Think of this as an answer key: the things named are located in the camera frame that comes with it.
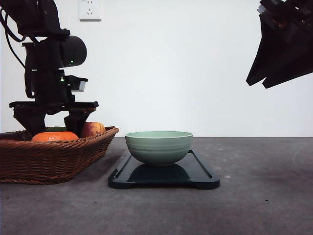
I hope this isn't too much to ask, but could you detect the dark purple fruit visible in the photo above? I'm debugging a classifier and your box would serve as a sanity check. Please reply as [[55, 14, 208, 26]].
[[0, 130, 33, 141]]

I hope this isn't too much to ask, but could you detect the orange tangerine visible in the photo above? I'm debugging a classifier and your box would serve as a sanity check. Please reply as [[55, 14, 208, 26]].
[[31, 132, 79, 142]]

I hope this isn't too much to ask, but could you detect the red yellow apple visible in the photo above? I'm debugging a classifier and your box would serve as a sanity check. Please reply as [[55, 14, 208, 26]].
[[81, 121, 105, 138]]

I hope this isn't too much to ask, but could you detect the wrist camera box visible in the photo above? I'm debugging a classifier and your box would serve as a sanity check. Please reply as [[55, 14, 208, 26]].
[[64, 75, 88, 92]]

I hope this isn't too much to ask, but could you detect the dark green avocado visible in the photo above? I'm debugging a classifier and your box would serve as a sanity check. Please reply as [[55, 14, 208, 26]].
[[45, 127, 67, 132]]

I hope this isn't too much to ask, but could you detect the dark green rectangular tray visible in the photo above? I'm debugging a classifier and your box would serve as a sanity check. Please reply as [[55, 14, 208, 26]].
[[108, 149, 220, 189]]

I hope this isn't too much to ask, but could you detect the white wall socket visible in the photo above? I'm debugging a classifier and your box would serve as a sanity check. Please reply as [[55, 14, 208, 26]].
[[78, 0, 101, 23]]

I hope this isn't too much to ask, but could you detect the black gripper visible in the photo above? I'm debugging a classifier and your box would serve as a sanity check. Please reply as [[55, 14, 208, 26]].
[[9, 69, 99, 138], [246, 0, 313, 89]]

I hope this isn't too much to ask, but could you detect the brown wicker basket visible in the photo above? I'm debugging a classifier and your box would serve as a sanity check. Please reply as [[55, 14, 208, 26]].
[[0, 126, 119, 185]]

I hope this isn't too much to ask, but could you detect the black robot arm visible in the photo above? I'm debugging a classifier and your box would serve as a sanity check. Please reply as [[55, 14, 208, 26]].
[[0, 0, 98, 137]]

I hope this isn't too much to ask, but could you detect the light green ceramic bowl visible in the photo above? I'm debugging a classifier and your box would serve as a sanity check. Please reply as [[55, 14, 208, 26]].
[[125, 131, 193, 166]]

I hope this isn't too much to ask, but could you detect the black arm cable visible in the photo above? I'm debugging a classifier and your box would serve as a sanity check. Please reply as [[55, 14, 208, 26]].
[[0, 11, 27, 70]]

